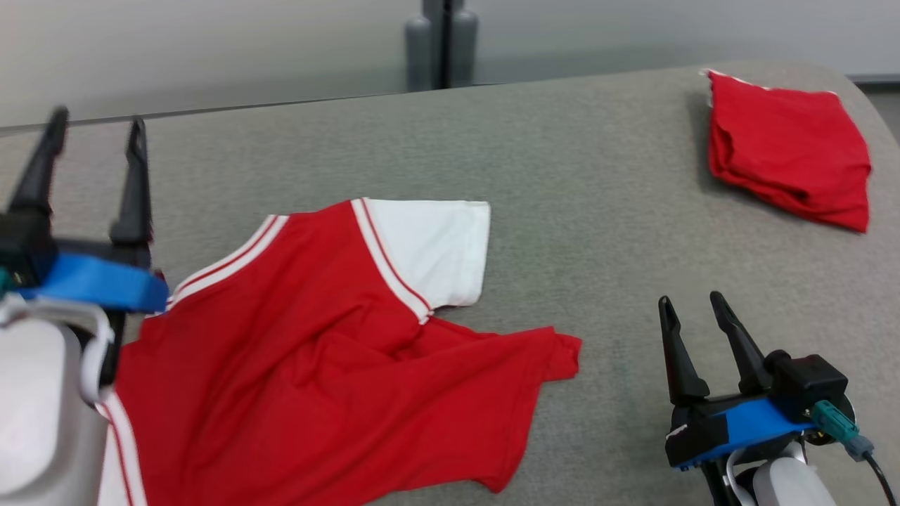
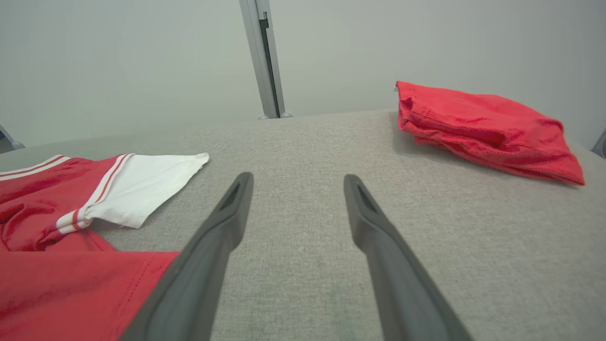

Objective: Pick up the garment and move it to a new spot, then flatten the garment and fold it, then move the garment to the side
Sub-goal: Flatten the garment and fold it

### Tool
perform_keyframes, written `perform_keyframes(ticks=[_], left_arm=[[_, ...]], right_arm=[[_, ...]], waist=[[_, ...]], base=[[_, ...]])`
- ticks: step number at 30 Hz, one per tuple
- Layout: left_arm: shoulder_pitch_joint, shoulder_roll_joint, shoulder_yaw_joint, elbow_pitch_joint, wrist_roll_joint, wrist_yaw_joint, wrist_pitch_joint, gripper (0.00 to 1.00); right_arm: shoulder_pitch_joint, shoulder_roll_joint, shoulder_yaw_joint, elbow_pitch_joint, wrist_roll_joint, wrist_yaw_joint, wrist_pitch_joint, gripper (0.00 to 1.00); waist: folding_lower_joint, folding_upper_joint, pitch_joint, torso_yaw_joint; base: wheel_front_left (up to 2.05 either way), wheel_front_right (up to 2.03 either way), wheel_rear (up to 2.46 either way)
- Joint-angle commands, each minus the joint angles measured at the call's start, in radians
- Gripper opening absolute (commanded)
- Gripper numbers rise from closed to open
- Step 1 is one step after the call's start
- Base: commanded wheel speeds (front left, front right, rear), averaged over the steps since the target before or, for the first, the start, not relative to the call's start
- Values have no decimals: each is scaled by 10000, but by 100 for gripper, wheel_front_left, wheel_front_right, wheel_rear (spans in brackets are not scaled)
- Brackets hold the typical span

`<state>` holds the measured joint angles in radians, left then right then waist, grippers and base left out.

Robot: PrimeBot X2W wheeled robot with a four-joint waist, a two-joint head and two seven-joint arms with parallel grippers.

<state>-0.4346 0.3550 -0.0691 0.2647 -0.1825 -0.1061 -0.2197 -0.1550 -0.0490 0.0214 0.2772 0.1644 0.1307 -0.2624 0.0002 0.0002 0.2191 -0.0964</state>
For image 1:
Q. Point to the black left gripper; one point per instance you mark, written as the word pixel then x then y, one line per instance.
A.
pixel 84 249

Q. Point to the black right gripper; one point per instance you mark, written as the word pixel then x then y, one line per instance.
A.
pixel 699 432

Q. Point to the red shorts with white stripe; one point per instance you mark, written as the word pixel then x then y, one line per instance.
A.
pixel 787 147

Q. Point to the red and white t-shirt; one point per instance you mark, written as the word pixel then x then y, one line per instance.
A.
pixel 316 386

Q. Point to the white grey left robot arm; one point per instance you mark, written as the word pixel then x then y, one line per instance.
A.
pixel 42 407

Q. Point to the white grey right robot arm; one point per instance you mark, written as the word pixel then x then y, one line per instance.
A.
pixel 787 488

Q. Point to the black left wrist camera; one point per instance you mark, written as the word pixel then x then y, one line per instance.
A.
pixel 14 242

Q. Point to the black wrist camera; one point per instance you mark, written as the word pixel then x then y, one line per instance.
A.
pixel 14 242
pixel 808 383

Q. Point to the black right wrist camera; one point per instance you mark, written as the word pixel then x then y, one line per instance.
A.
pixel 808 383

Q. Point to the grey wall base rail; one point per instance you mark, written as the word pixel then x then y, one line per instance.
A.
pixel 211 109

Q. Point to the grey cylindrical post foot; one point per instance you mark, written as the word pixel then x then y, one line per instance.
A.
pixel 418 56
pixel 464 49

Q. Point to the grey partition post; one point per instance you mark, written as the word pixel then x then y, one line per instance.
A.
pixel 432 5

